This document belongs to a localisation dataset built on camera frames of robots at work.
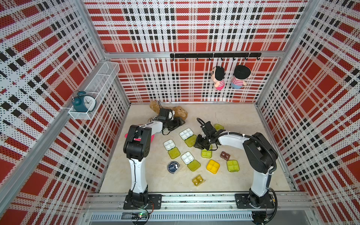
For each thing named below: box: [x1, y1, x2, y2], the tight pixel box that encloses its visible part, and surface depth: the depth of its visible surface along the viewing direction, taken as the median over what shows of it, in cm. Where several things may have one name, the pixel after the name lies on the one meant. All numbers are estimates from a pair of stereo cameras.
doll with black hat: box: [230, 65, 252, 89], surface depth 100 cm
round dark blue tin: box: [167, 160, 180, 174], surface depth 87 cm
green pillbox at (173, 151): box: [163, 139, 181, 160], surface depth 95 cm
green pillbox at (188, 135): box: [179, 127, 197, 148], surface depth 103 cm
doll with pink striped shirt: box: [211, 65, 225, 91], surface depth 97 cm
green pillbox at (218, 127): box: [214, 123, 225, 132], surface depth 107 cm
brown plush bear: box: [149, 100, 188, 120], surface depth 103 cm
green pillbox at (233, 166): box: [226, 159, 240, 173], surface depth 87 cm
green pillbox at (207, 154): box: [201, 144, 213, 159], surface depth 92 cm
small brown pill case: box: [219, 150, 231, 161], surface depth 91 cm
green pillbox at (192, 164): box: [180, 151, 202, 172], surface depth 90 cm
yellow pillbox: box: [206, 159, 221, 174], surface depth 88 cm
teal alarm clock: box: [71, 90, 97, 113], surface depth 64 cm
